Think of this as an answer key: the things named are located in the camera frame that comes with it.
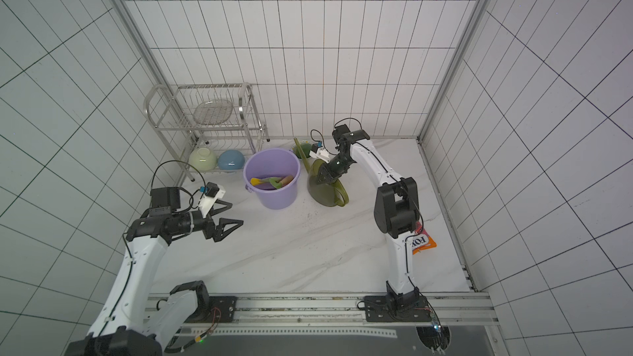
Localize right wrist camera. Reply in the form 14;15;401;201
310;143;335;163

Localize purple plastic bucket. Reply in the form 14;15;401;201
242;148;301;210

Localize orange snack packet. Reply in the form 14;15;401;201
411;222;437;255

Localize bright green trowel yellow handle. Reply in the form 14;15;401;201
266;177;283;190

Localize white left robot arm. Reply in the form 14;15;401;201
66;182;243;355

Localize pale green ceramic bowl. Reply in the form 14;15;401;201
188;147;218;172

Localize yellow toy shovel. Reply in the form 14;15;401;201
250;177;269;186

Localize steel dish rack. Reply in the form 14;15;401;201
143;82;270;161

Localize glass plate on rack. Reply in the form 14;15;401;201
193;99;233;126

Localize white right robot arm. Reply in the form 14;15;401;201
243;120;441;330

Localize blue ceramic bowl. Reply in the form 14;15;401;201
217;150;246;171

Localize light green trowel wooden handle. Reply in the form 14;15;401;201
280;175;294;189

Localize metal base rail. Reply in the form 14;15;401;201
175;292;500;343

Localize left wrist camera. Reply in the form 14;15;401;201
198;182;226;218

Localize olive green watering can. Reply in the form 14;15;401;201
294;138;349;207

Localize small floral bowl green inside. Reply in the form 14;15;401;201
292;142;312;160

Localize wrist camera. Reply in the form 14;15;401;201
198;182;226;218
310;143;335;163

